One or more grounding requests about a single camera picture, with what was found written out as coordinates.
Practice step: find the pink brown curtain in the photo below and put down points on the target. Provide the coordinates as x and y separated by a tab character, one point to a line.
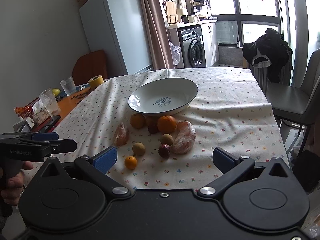
157	34

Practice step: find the brown kiwi fruit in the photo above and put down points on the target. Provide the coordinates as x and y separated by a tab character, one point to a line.
167	139
138	148

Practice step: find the black clothes pile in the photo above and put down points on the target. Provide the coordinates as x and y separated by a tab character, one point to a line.
268	49

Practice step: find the yellow lemon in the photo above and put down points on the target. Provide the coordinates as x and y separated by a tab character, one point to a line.
56	91

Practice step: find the large orange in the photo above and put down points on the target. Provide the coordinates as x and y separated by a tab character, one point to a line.
166	124

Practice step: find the black dish rack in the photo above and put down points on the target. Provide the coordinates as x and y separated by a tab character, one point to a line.
202	9

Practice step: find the dark red fruit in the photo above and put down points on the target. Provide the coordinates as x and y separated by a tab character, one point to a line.
151	123

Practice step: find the medium orange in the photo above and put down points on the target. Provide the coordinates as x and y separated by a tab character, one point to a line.
137	121

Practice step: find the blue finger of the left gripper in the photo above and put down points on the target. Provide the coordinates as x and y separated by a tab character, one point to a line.
45	136

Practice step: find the grey dining chair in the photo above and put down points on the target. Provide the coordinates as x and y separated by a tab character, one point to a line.
299	105

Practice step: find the silver washing machine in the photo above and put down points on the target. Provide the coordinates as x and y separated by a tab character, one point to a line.
192	47

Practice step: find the clear plastic bag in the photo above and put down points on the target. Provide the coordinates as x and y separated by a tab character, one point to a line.
175	53

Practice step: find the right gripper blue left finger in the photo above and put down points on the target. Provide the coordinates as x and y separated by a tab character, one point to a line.
94	170

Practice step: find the clear plastic cup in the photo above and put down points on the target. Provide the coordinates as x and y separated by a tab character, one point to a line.
49	101

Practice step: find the orange cat table mat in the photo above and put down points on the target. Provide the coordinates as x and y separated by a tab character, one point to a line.
68	103

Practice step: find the small kumquat orange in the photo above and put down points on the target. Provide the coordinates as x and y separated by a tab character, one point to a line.
130	162

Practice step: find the clear drinking glass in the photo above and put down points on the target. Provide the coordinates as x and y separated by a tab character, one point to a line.
68	86

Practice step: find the white kitchen cabinet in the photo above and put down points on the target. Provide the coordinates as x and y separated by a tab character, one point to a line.
210	43

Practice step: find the person's left hand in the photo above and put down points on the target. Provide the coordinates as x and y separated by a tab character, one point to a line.
14	188

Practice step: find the yellow tape roll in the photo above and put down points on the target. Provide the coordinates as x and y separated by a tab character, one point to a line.
95	82

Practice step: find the small dark bottle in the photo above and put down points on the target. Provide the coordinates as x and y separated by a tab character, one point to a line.
238	42

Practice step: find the small peeled pomelo segment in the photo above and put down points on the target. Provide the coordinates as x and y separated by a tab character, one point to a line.
121	135

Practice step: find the brown wooden chair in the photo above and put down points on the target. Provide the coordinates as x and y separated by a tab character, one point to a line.
89	66

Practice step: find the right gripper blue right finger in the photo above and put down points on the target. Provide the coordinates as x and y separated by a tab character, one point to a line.
234	170

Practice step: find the floral white tablecloth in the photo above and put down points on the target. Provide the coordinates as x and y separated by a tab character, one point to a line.
230	111

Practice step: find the white bowl with dark rim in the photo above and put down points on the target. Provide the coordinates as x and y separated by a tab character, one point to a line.
163	97

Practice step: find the white refrigerator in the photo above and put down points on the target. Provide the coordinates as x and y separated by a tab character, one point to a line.
117	27

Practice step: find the small red apple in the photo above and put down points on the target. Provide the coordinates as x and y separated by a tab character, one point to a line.
164	151

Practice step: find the red snack package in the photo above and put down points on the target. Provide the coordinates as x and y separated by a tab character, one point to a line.
26	111

